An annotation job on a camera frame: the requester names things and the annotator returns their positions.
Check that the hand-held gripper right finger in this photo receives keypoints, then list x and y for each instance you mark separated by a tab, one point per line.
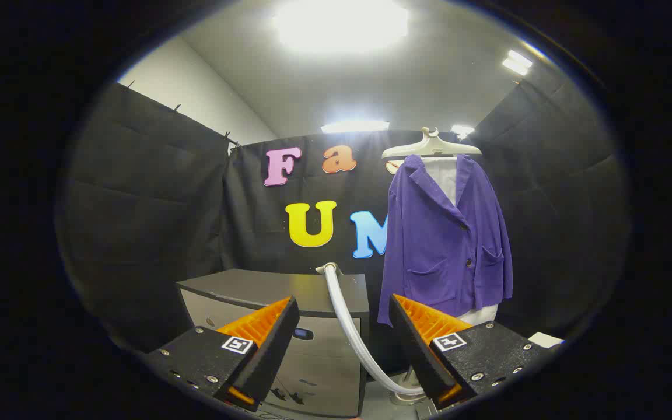
420	356

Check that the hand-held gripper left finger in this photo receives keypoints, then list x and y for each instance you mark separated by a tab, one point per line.
272	350

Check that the grey garment steamer base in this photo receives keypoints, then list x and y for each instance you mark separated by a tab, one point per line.
406	399

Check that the white clothes hanger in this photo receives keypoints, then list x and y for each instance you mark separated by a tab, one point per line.
429	149

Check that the grey cabinet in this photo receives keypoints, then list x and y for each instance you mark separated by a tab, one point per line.
266	289

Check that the black backdrop cloth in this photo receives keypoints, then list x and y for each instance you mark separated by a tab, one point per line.
254	233
137	221
557	204

